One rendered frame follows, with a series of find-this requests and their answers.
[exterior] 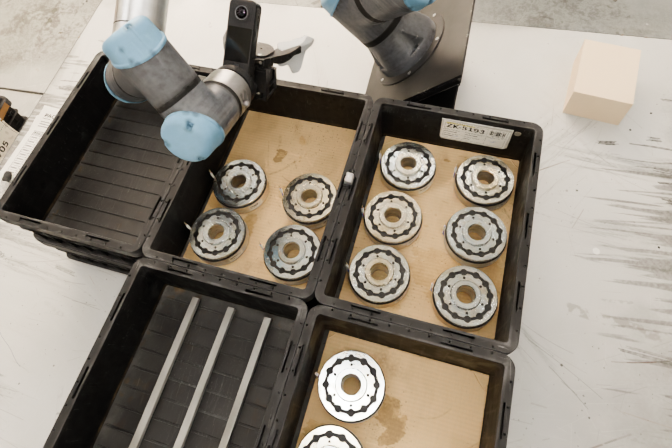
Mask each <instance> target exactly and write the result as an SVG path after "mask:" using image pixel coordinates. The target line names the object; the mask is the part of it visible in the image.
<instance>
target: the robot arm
mask: <svg viewBox="0 0 672 448"><path fill-rule="evenodd" d="M434 1H436V0H321V5H322V7H323V8H324V9H325V10H326V11H327V12H328V13H329V14H330V17H333V18H334V19H335V20H337V21H338V22H339V23H340V24H341V25H342V26H343V27H344V28H345V29H347V30H348V31H349V32H350V33H351V34H352V35H353V36H354V37H356V38H357V39H358V40H359V41H360V42H361V43H362V44H363V45H365V46H366V47H367V48H368V50H369V52H370V53H371V55H372V57H373V59H374V61H375V62H376V64H377V66H378V68H379V69H380V71H381V72H382V73H384V74H385V75H386V76H387V77H396V76H399V75H401V74H403V73H405V72H406V71H408V70H409V69H411V68H412V67H413V66H414V65H415V64H416V63H417V62H418V61H419V60H420V59H421V58H422V57H423V56H424V54H425V53H426V52H427V50H428V49H429V47H430V45H431V44H432V42H433V39H434V36H435V33H436V25H435V23H434V22H433V21H432V20H431V19H430V18H429V17H428V16H427V15H425V14H422V13H420V12H418V11H419V10H421V9H423V8H424V7H425V6H428V5H430V4H432V3H433V2H434ZM168 7H169V0H116V6H115V14H114V22H113V30H112V35H110V36H109V37H108V38H107V39H106V40H105V41H104V42H103V44H102V51H103V52H104V54H105V55H106V56H107V57H108V58H109V62H108V64H107V65H106V67H105V70H104V83H105V86H106V88H107V90H108V91H109V93H110V94H111V95H112V96H113V97H115V98H116V99H118V100H120V101H122V102H125V103H141V102H144V101H146V100H147V101H148V102H149V103H150V104H151V105H152V106H153V107H154V108H155V109H156V110H157V111H158V113H159V114H160V115H161V116H162V117H163V118H164V119H165V120H164V123H163V125H162V127H161V137H162V139H163V140H164V142H165V146H166V147H167V148H168V149H169V151H170V152H172V153H173V154H174V155H176V156H177V157H179V158H181V159H183V160H186V161H192V162H196V161H202V160H205V159H206V158H207V157H209V156H210V155H211V153H212V152H213V151H214V150H215V149H216V148H217V147H218V146H220V145H221V144H222V143H223V141H224V139H225V137H226V135H227V134H228V133H229V131H230V130H231V129H232V127H233V126H234V125H235V123H236V122H237V121H238V119H239V118H240V117H244V116H245V115H246V114H247V107H249V106H250V102H251V101H252V100H255V101H256V100H261V101H265V102H266V101H267V100H268V99H269V97H270V96H271V94H272V93H273V92H274V90H275V89H276V88H277V67H274V66H273V63H274V64H277V65H278V66H281V67H282V66H286V65H288V66H289V68H290V70H291V72H292V73H297V72H299V71H300V69H301V67H302V63H303V59H304V55H305V51H306V50H307V49H308V48H310V47H311V46H312V44H313V42H314V38H312V37H309V36H307V35H304V36H303V37H301V38H295V39H294V40H292V41H287V42H280V43H278V46H277V49H275V50H274V48H273V46H271V45H269V44H267V43H262V42H257V41H258V34H259V26H260V18H261V11H262V8H261V6H260V5H259V4H258V3H256V2H254V1H252V0H231V1H230V5H229V14H228V22H227V30H226V31H225V34H224V36H223V48H224V57H223V66H220V67H219V68H218V69H217V70H215V71H213V72H212V73H211V74H210V75H209V76H208V77H207V78H206V79H205V80H204V81H202V80H201V79H200V77H199V76H198V75H197V74H196V72H195V71H194V70H193V69H192V68H191V66H190V65H189V64H188V63H187V62H186V61H185V59H184V58H183V57H182V56H181V55H180V53H179V52H178V51H177V50H176V49H175V47H174V46H173V45H172V44H171V43H170V41H169V40H168V39H167V37H166V35H165V31H166V23H167V15H168ZM272 83H273V89H272V90H271V92H270V93H269V87H270V86H271V85H272ZM255 96H257V97H255ZM263 96H264V97H263ZM259 97H260V98H259Z"/></svg>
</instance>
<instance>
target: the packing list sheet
mask: <svg viewBox="0 0 672 448"><path fill-rule="evenodd" d="M59 110H60V109H57V108H53V107H50V106H46V105H44V107H43V109H42V111H41V112H40V114H39V115H37V116H36V118H35V120H34V122H33V123H32V125H31V127H30V129H29V131H28V132H27V134H26V135H25V136H24V138H23V139H22V141H21V142H20V144H19V145H18V147H17V148H16V149H15V151H14V152H13V154H12V155H11V157H10V158H9V159H8V161H7V162H6V164H5V165H4V167H3V168H2V170H1V171H0V183H1V180H2V177H3V175H4V173H5V171H10V172H12V177H11V180H10V183H9V185H10V184H11V182H12V181H13V179H14V177H15V176H16V174H17V173H18V171H19V170H20V168H21V167H22V165H23V164H24V162H25V161H26V159H27V158H28V156H29V155H30V153H31V152H32V150H33V149H34V147H35V146H36V144H37V143H38V141H39V140H40V138H41V137H42V135H43V134H44V132H45V131H46V129H47V128H48V126H49V125H50V123H51V122H52V120H53V119H54V117H55V116H56V114H57V113H58V111H59Z"/></svg>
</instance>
